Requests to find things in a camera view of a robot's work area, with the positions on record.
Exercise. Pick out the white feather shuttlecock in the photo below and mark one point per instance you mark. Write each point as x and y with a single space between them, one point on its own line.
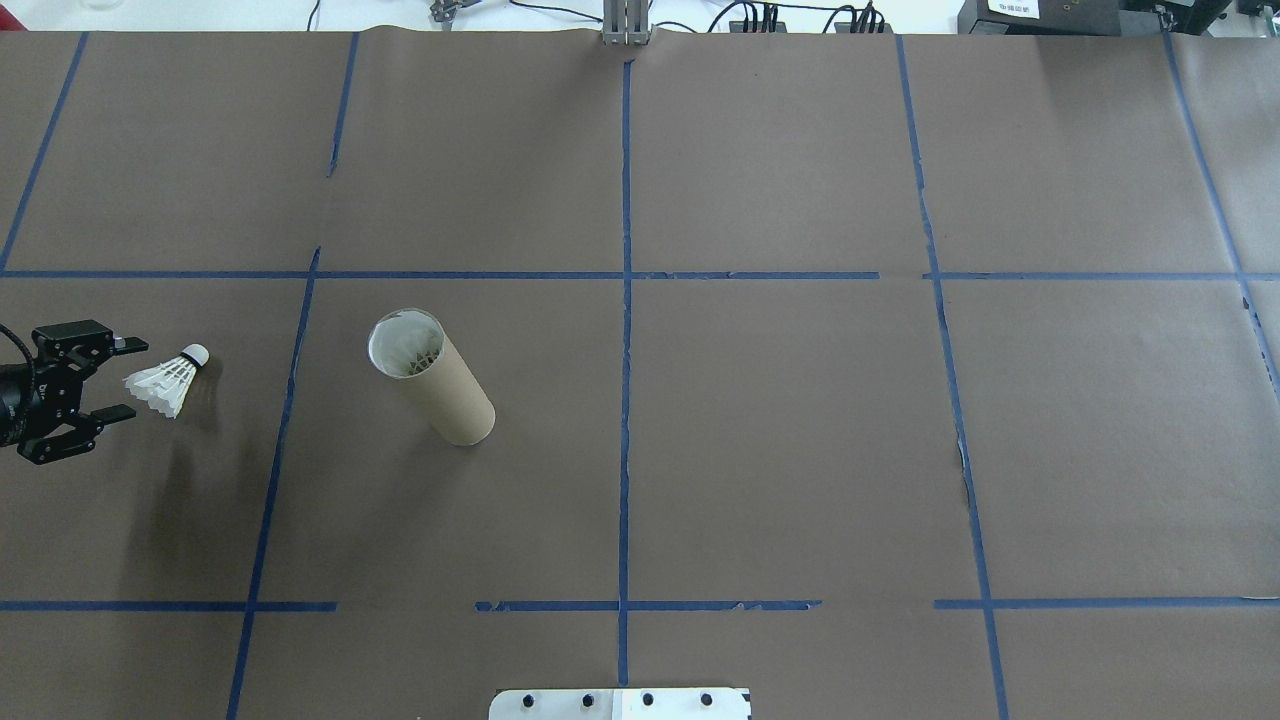
165 385
412 350

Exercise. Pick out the grey metal clamp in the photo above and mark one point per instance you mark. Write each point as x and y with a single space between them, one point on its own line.
448 10

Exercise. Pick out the brown cardboard tube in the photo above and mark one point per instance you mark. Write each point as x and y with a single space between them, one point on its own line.
445 395

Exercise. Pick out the black box with white label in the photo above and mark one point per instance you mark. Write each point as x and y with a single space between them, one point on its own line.
1040 15

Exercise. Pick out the black power strip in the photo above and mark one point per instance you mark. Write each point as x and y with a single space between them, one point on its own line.
862 20
755 20

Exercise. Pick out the white pillar with square plate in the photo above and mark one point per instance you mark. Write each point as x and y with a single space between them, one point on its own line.
620 705

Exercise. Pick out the aluminium profile post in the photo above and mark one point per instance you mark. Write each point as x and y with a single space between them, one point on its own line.
625 25

